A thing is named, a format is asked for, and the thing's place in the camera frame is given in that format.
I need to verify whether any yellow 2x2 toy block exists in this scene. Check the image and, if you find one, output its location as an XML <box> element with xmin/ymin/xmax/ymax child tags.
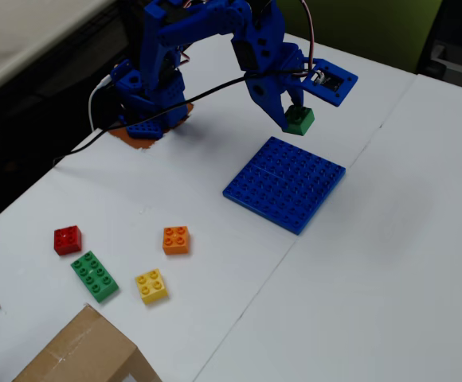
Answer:
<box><xmin>135</xmin><ymin>268</ymin><xmax>169</xmax><ymax>306</ymax></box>

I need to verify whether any grey metal furniture frame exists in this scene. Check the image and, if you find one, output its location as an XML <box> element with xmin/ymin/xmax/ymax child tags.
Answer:
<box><xmin>420</xmin><ymin>37</ymin><xmax>462</xmax><ymax>95</ymax></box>

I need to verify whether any blue 8x8 studded baseplate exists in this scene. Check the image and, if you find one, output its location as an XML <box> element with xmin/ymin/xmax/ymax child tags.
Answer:
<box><xmin>221</xmin><ymin>135</ymin><xmax>347</xmax><ymax>236</ymax></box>

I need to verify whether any green chair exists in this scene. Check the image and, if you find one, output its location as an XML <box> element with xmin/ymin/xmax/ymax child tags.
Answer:
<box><xmin>278</xmin><ymin>0</ymin><xmax>444</xmax><ymax>75</ymax></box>

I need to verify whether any brown cardboard box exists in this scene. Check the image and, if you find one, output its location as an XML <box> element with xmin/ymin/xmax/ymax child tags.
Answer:
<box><xmin>11</xmin><ymin>302</ymin><xmax>162</xmax><ymax>382</ymax></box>

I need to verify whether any white desk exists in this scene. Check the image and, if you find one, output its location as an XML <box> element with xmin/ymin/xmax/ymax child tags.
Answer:
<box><xmin>0</xmin><ymin>0</ymin><xmax>119</xmax><ymax>103</ymax></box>

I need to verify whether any orange 2x2 toy block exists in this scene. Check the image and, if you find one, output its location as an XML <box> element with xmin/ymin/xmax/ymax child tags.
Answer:
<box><xmin>162</xmin><ymin>225</ymin><xmax>190</xmax><ymax>255</ymax></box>

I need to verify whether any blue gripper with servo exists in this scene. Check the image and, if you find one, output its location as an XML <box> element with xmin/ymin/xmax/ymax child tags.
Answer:
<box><xmin>230</xmin><ymin>27</ymin><xmax>307</xmax><ymax>131</ymax></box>

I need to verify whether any green 2x2 toy block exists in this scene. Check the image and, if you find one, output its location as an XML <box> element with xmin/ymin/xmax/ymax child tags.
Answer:
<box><xmin>281</xmin><ymin>105</ymin><xmax>315</xmax><ymax>137</ymax></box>

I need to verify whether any white cable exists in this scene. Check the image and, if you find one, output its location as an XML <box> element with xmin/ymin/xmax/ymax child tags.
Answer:
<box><xmin>88</xmin><ymin>75</ymin><xmax>115</xmax><ymax>132</ymax></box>

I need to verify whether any black cable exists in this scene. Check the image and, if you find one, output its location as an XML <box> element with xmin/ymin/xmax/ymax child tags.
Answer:
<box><xmin>52</xmin><ymin>68</ymin><xmax>315</xmax><ymax>166</ymax></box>

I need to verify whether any red 2x2 toy block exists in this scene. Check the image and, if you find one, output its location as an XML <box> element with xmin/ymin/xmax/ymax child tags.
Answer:
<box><xmin>53</xmin><ymin>224</ymin><xmax>84</xmax><ymax>256</ymax></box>

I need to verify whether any blue wrist camera mount plate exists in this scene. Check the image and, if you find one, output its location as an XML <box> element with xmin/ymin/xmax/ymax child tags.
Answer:
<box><xmin>294</xmin><ymin>58</ymin><xmax>359</xmax><ymax>107</ymax></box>

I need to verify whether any green 2x4 toy block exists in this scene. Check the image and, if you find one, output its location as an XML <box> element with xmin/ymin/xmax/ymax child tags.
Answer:
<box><xmin>70</xmin><ymin>250</ymin><xmax>120</xmax><ymax>303</ymax></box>

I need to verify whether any red and white servo wire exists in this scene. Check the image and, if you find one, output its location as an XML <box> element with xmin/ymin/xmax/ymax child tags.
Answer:
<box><xmin>299</xmin><ymin>0</ymin><xmax>317</xmax><ymax>79</ymax></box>

